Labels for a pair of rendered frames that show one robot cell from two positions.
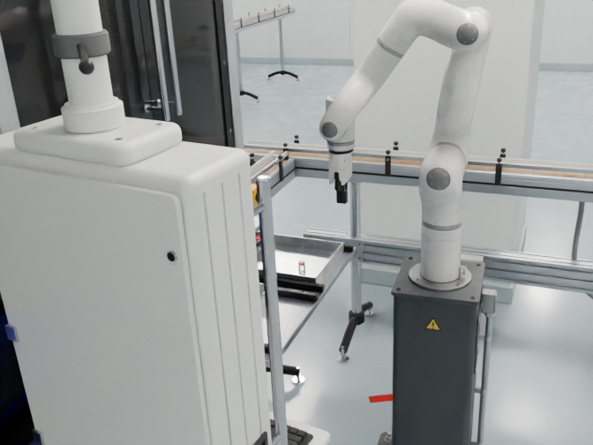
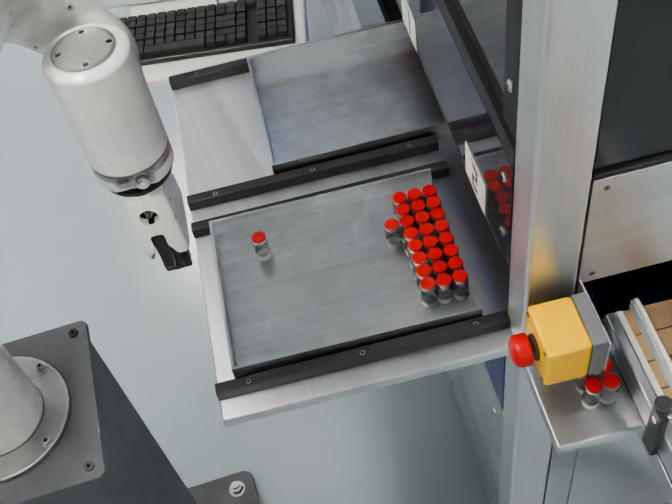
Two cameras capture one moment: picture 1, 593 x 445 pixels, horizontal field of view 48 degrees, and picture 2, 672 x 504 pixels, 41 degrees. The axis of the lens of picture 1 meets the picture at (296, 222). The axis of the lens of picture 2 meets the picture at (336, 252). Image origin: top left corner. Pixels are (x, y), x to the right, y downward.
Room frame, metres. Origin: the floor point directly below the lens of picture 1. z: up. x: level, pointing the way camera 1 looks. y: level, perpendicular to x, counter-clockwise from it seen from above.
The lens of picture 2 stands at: (2.65, -0.28, 1.94)
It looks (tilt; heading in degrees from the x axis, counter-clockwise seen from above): 53 degrees down; 154
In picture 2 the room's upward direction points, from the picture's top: 12 degrees counter-clockwise
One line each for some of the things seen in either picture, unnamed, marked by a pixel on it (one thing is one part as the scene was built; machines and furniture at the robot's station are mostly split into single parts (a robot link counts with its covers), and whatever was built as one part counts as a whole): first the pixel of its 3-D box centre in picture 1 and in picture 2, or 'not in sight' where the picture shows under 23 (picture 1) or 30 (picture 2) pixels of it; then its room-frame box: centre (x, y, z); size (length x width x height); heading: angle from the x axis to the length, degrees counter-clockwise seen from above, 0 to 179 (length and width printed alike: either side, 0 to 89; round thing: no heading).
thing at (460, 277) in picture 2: not in sight; (444, 240); (2.02, 0.20, 0.90); 0.18 x 0.02 x 0.05; 156
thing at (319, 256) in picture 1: (281, 257); (339, 269); (1.96, 0.06, 0.90); 0.34 x 0.26 x 0.04; 66
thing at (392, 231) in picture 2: not in sight; (392, 233); (1.97, 0.15, 0.90); 0.02 x 0.02 x 0.05
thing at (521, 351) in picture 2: not in sight; (526, 349); (2.26, 0.13, 0.99); 0.04 x 0.04 x 0.04; 67
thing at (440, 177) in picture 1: (441, 188); not in sight; (1.81, -0.42, 1.16); 0.19 x 0.12 x 0.24; 160
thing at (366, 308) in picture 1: (356, 323); not in sight; (2.86, -0.27, 0.07); 0.50 x 0.08 x 0.14; 157
